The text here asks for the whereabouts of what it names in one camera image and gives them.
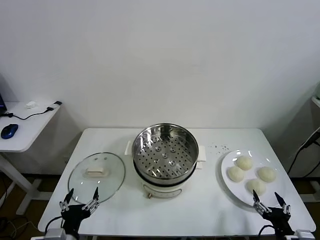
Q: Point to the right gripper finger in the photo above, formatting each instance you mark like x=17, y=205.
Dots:
x=285, y=206
x=260, y=207

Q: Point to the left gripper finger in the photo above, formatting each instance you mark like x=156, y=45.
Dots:
x=65, y=203
x=93, y=203

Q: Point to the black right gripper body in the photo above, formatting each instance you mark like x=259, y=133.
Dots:
x=277, y=216

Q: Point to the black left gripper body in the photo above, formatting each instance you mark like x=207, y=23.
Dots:
x=73, y=215

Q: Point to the white steamed baozi bun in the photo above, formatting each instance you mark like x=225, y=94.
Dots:
x=235, y=174
x=257, y=186
x=243, y=162
x=267, y=174

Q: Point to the glass pot lid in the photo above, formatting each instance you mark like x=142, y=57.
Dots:
x=110, y=175

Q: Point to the steel steamer basket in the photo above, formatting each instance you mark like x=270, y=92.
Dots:
x=165, y=155

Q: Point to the white round plate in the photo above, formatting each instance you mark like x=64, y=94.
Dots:
x=250, y=200

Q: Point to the white side desk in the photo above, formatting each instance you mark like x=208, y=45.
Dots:
x=27, y=132

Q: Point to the blue computer mouse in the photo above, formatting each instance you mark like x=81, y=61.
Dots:
x=9, y=131

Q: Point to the crumpled white tissue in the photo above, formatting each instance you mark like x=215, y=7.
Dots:
x=31, y=105

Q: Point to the dark laptop screen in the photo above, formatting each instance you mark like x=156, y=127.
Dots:
x=2, y=100

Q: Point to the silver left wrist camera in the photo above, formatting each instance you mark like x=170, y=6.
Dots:
x=55, y=234

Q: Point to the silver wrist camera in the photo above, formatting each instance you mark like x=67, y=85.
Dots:
x=303, y=235
x=55, y=234

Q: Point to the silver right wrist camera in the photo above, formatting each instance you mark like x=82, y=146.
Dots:
x=303, y=235

